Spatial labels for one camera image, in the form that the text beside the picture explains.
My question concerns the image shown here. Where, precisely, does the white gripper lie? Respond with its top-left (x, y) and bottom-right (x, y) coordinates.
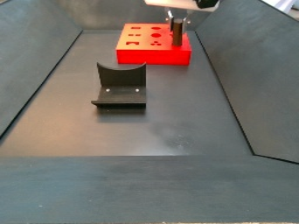
top-left (144, 0), bottom-right (220, 32)

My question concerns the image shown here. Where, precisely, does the red foam shape board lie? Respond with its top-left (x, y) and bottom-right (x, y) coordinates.
top-left (116, 24), bottom-right (192, 66)

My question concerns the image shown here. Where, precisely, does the black curved holder bracket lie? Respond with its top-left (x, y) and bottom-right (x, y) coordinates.
top-left (91, 64), bottom-right (147, 107)

